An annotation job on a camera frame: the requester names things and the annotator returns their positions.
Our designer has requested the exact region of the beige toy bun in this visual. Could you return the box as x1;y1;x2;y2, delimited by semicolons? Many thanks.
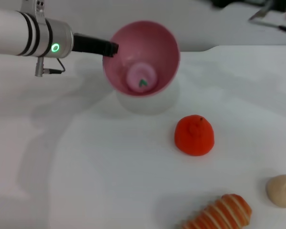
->
266;174;286;208

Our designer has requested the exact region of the orange striped toy bread loaf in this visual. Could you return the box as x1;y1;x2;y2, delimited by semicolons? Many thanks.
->
178;193;253;229

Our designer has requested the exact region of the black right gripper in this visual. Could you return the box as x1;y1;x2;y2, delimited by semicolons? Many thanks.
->
211;0;286;11

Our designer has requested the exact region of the orange red toy fruit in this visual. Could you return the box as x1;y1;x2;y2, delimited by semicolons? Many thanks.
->
174;114;215;157

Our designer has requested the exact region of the pink toy peach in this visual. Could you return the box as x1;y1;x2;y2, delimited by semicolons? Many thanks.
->
126;62;157;93

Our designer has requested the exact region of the pink plastic bowl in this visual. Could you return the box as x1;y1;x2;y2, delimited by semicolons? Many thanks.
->
102;21;181;97

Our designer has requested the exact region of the left arm cable with plug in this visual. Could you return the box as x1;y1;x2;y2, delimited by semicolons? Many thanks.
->
34;57;66;77

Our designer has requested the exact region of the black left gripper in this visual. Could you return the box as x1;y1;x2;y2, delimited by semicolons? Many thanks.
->
72;33;120;58

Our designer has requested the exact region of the arm cable with plug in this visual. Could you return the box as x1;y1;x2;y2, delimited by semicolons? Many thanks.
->
248;2;286;35
34;57;66;77

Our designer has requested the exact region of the right arm cable with plug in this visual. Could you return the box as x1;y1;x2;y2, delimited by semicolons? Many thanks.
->
248;2;286;35

